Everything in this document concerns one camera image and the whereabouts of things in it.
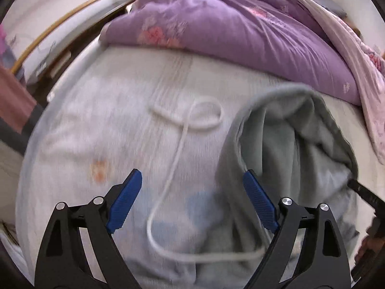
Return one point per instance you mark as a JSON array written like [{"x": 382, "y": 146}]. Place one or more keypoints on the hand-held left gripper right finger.
[{"x": 258, "y": 198}]

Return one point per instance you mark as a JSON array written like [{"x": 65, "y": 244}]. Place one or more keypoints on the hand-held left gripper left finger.
[{"x": 126, "y": 200}]

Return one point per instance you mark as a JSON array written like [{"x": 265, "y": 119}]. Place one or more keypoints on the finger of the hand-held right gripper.
[{"x": 368, "y": 197}]

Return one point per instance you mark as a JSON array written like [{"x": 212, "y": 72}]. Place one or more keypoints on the grey hooded sweatshirt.
[{"x": 288, "y": 144}]

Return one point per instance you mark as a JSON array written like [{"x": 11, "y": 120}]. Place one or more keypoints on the pink floral blanket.
[{"x": 361, "y": 66}]

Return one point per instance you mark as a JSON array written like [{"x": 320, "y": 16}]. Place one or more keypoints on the pink cloth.
[{"x": 13, "y": 99}]

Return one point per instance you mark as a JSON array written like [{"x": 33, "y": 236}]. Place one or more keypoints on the purple floral quilt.
[{"x": 228, "y": 33}]

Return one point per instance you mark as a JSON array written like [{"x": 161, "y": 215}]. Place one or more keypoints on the grey pillow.
[{"x": 331, "y": 6}]

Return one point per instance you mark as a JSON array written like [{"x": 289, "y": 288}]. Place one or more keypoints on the dark wooden bed frame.
[{"x": 69, "y": 54}]

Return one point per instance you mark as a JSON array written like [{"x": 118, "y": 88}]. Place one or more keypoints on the curved wooden rail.
[{"x": 63, "y": 18}]

